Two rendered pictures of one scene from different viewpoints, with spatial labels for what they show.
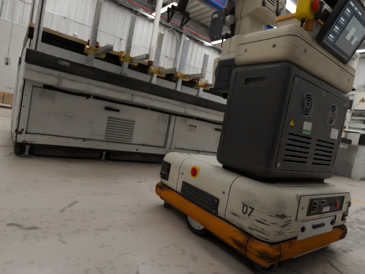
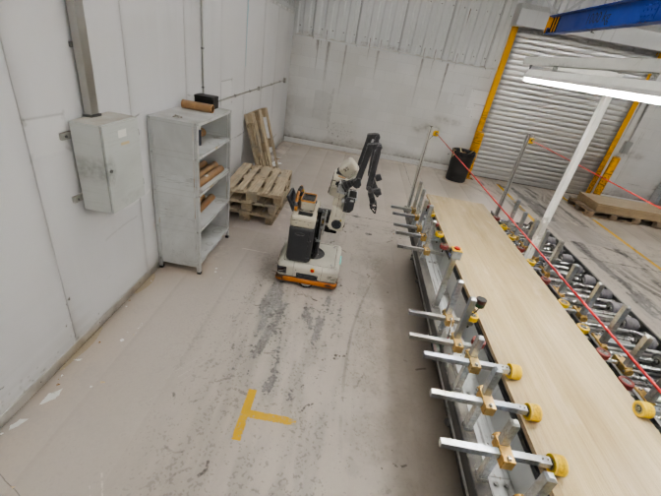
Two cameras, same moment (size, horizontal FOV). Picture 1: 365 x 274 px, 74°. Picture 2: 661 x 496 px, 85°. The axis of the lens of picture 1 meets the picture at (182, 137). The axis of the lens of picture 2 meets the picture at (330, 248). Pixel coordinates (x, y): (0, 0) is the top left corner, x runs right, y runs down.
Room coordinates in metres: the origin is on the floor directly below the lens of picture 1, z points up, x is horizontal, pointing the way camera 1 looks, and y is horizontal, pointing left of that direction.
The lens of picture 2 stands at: (3.39, -3.00, 2.29)
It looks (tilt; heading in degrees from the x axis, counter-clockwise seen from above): 29 degrees down; 127
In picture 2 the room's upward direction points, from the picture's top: 10 degrees clockwise
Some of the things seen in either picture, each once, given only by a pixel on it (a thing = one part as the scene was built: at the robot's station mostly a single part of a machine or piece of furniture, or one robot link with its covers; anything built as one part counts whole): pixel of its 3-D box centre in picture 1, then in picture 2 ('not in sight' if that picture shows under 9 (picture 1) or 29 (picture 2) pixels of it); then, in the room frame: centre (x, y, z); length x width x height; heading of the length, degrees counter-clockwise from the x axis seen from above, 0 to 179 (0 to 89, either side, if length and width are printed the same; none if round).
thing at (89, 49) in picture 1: (94, 51); not in sight; (1.68, 0.70, 0.80); 0.14 x 0.06 x 0.05; 127
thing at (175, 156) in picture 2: not in sight; (196, 188); (0.04, -1.12, 0.78); 0.90 x 0.45 x 1.55; 127
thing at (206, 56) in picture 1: (201, 79); (427, 243); (2.27, -0.08, 0.87); 0.04 x 0.04 x 0.48; 37
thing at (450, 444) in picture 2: not in sight; (499, 453); (3.48, -1.73, 0.95); 0.50 x 0.04 x 0.04; 37
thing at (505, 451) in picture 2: not in sight; (502, 450); (3.48, -1.70, 0.95); 0.14 x 0.06 x 0.05; 127
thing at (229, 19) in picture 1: (234, 29); (348, 198); (1.37, -0.18, 0.99); 0.28 x 0.16 x 0.22; 127
